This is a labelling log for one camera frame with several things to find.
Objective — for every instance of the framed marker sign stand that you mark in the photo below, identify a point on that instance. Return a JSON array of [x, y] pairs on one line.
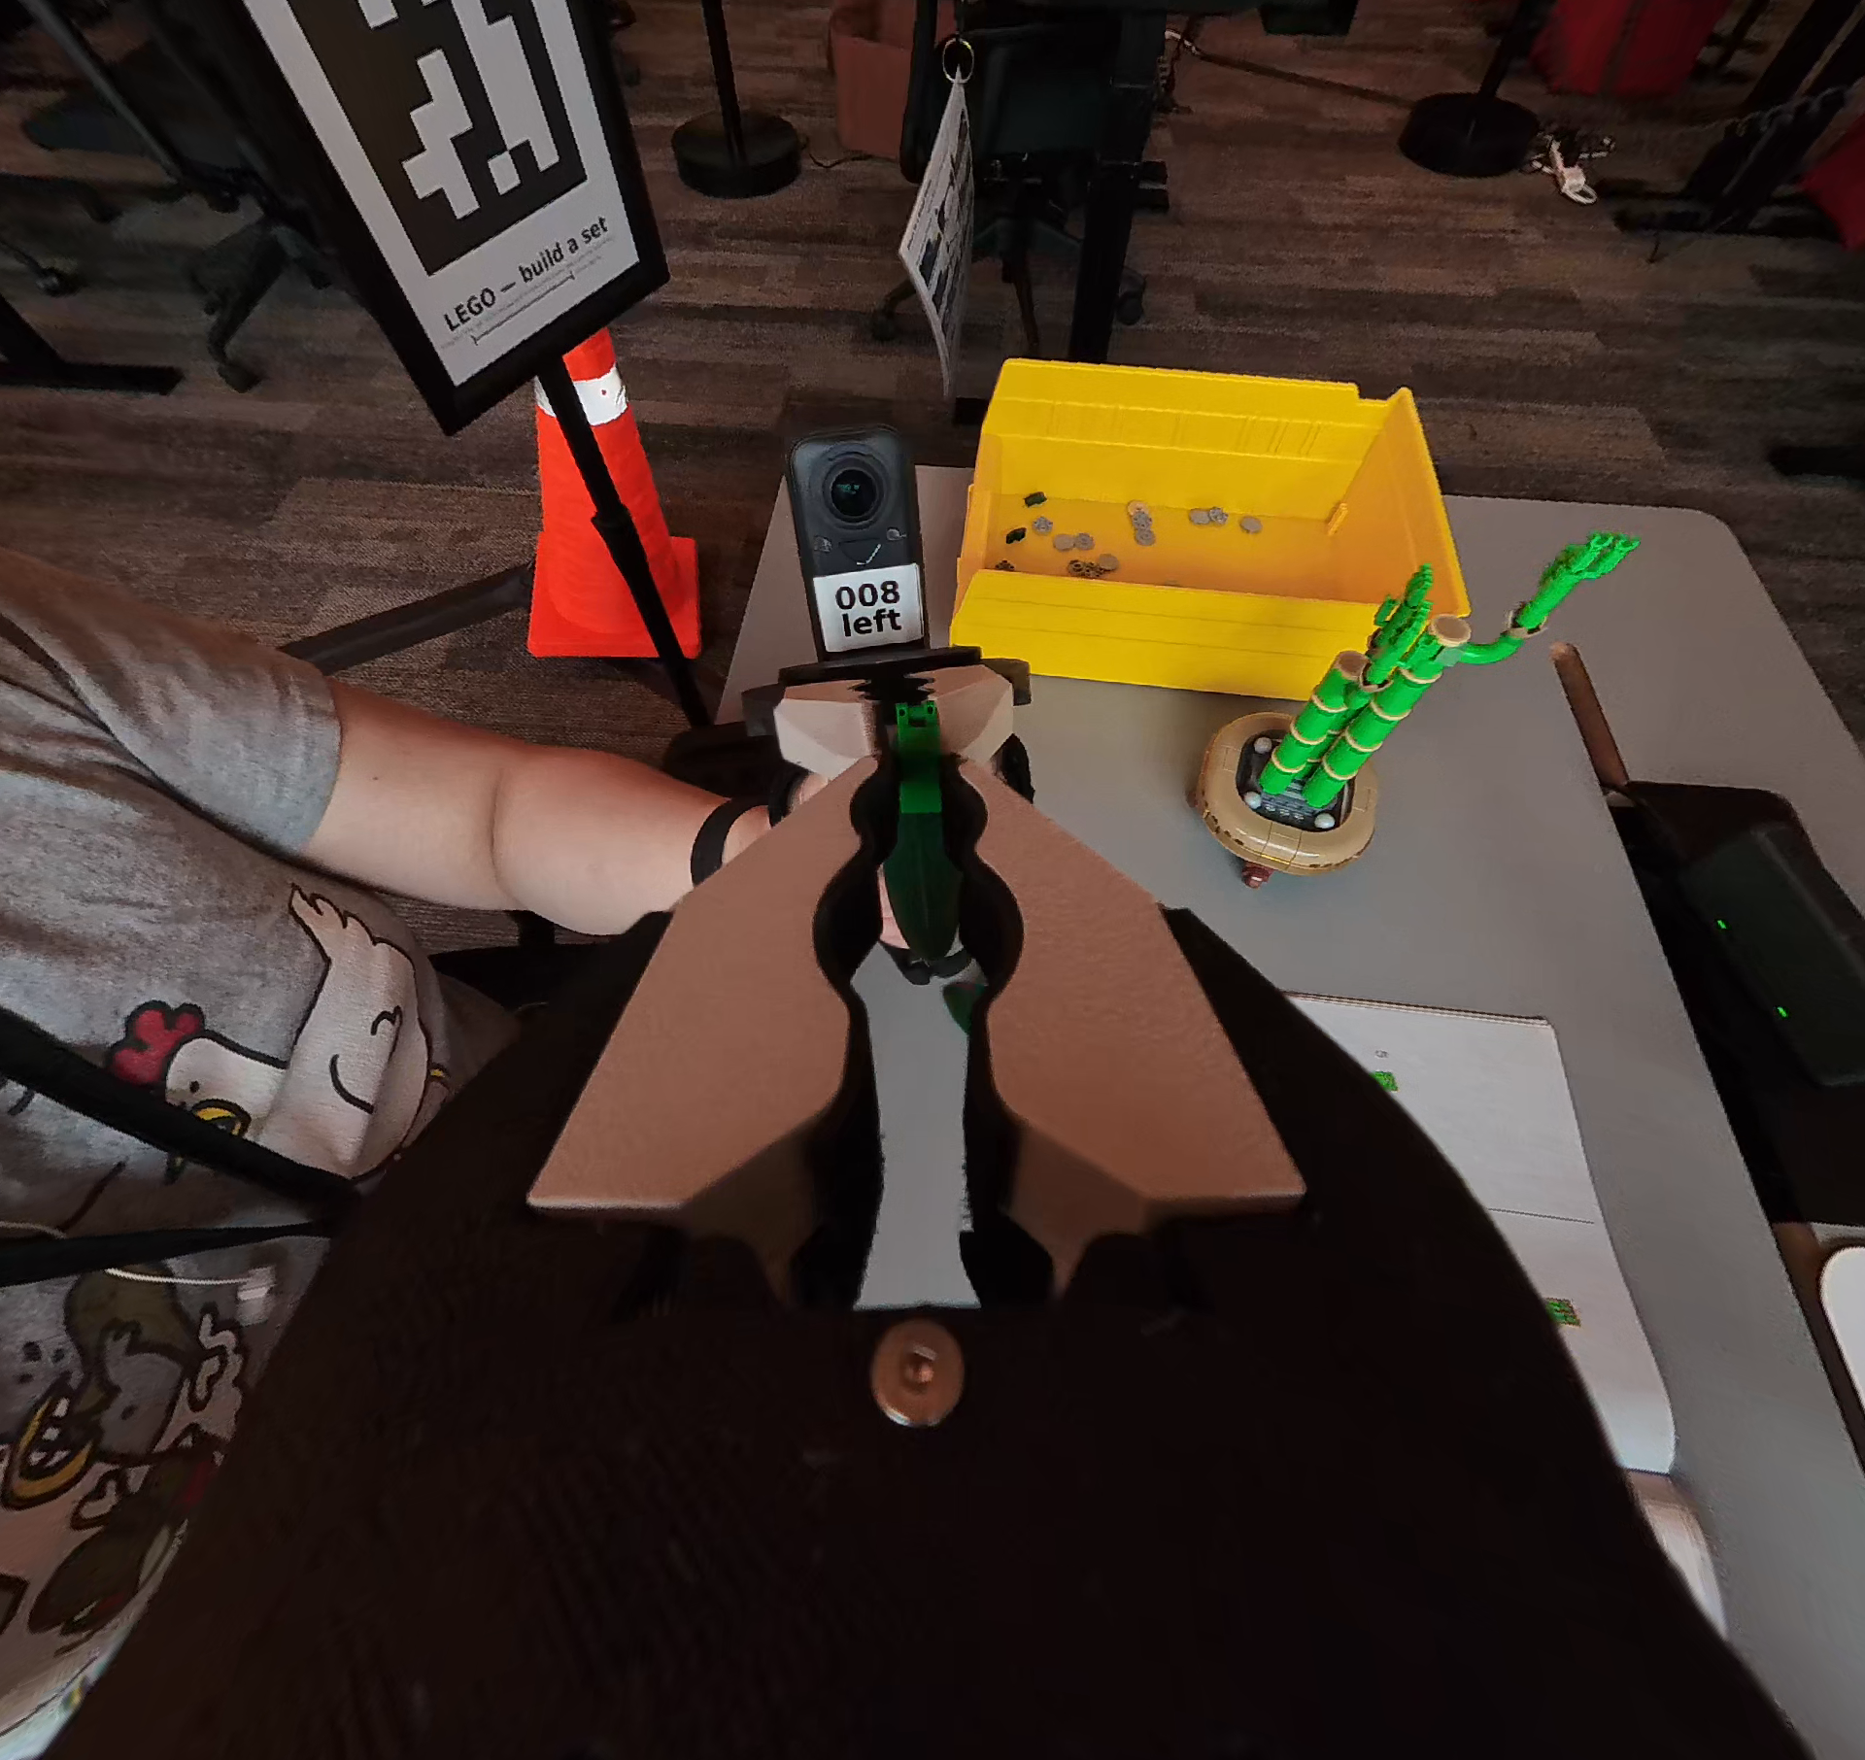
[[439, 71]]

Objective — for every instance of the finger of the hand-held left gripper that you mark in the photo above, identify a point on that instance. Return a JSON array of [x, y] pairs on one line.
[[977, 720], [825, 734]]

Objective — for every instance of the person's left forearm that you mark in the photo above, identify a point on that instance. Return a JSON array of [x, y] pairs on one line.
[[510, 813]]

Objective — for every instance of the black wristband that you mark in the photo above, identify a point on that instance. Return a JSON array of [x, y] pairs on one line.
[[714, 843]]

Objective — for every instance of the brown wooden strip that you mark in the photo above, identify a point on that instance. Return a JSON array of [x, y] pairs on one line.
[[1589, 712]]

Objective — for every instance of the hanging printed card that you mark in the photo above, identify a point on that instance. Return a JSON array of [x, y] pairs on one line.
[[942, 231]]

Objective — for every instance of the dark green brick leaf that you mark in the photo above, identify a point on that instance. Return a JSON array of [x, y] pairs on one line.
[[926, 887]]

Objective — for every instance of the group of grey brick pieces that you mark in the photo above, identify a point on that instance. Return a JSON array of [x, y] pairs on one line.
[[1072, 539]]

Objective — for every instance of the green toy bamboo model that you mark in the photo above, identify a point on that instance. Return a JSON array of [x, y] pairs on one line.
[[1284, 829]]

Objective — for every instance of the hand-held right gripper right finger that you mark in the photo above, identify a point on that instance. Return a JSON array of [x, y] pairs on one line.
[[1138, 1062]]

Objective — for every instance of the yellow plastic bin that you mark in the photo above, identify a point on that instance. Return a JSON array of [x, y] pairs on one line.
[[1167, 639]]

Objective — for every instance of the building instruction booklet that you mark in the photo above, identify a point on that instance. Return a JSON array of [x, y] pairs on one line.
[[1458, 1134]]

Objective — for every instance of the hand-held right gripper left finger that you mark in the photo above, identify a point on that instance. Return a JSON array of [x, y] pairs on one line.
[[701, 1062]]

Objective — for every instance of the orange traffic cone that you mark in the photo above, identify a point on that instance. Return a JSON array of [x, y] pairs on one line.
[[584, 580]]

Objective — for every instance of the cardboard box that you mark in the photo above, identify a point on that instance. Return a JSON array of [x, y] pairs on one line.
[[868, 71]]

